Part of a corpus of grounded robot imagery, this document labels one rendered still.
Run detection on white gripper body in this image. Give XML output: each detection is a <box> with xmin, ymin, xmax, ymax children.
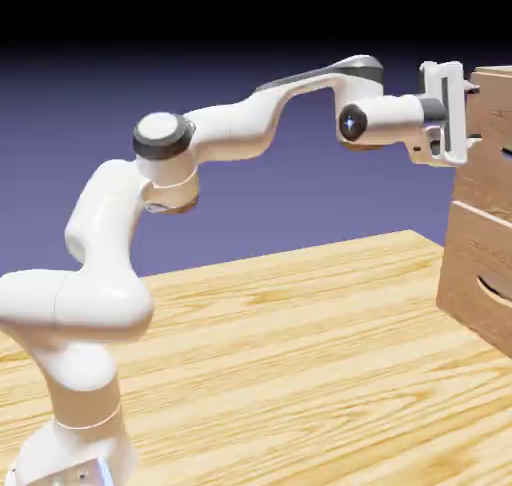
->
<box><xmin>418</xmin><ymin>60</ymin><xmax>470</xmax><ymax>168</ymax></box>

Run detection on wood drawer front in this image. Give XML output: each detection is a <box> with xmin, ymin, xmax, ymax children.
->
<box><xmin>450</xmin><ymin>71</ymin><xmax>512</xmax><ymax>231</ymax></box>
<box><xmin>435</xmin><ymin>201</ymin><xmax>512</xmax><ymax>361</ymax></box>

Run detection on light wood cabinet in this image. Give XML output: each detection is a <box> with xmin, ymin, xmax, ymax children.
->
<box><xmin>435</xmin><ymin>64</ymin><xmax>512</xmax><ymax>362</ymax></box>

